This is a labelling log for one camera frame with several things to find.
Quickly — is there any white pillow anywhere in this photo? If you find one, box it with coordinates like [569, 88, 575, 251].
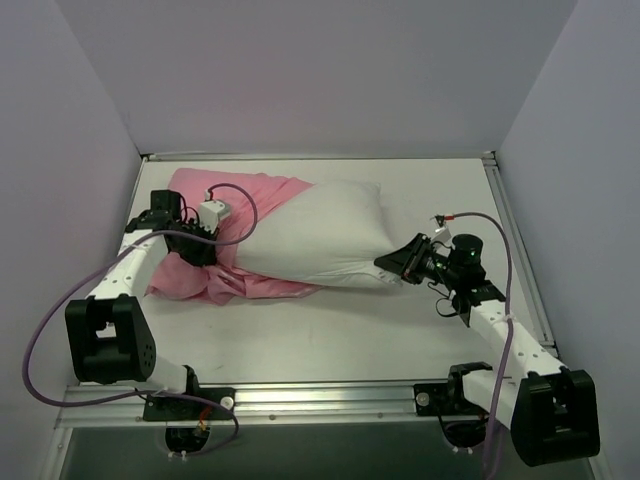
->
[234, 180, 401, 289]

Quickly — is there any pink pillowcase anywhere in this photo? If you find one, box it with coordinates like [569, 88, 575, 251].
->
[147, 168, 320, 306]

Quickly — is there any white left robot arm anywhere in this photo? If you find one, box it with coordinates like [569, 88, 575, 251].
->
[64, 190, 230, 419]

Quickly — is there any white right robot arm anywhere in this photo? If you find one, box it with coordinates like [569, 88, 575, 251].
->
[374, 234, 601, 467]

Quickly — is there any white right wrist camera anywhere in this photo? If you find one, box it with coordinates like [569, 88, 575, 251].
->
[430, 214, 455, 246]

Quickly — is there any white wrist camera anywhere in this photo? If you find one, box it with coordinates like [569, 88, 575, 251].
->
[197, 199, 231, 232]
[430, 214, 455, 246]

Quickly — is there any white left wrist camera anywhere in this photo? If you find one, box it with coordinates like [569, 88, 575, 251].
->
[197, 199, 231, 232]

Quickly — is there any aluminium right frame rail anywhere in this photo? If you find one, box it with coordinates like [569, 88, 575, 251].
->
[482, 151, 558, 356]

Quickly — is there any aluminium frame rail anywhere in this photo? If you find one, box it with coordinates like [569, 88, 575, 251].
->
[141, 151, 497, 163]
[482, 151, 558, 356]
[54, 377, 596, 429]

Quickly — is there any aluminium back frame rail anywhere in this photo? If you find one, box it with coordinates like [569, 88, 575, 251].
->
[141, 151, 497, 163]

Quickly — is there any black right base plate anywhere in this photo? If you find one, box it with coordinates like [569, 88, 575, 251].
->
[413, 381, 488, 419]

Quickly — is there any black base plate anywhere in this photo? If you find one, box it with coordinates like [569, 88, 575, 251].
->
[413, 381, 488, 419]
[142, 387, 236, 422]

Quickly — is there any aluminium front frame rail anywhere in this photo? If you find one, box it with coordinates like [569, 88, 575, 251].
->
[54, 377, 596, 429]

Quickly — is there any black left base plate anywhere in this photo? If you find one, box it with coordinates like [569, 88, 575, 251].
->
[142, 387, 236, 422]

